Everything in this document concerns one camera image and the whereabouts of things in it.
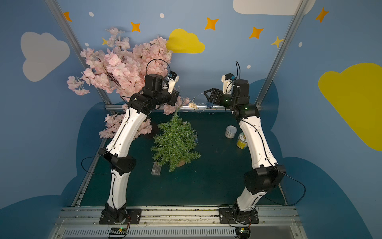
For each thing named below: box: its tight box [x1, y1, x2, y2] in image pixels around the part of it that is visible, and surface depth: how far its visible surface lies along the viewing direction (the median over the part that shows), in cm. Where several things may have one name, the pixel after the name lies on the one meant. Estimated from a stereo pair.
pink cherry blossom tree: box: [67, 27, 191, 139], surface depth 70 cm
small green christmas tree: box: [150, 111, 202, 173], surface depth 74 cm
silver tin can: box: [224, 124, 238, 139], surface depth 106 cm
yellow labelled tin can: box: [236, 132, 249, 149], surface depth 100 cm
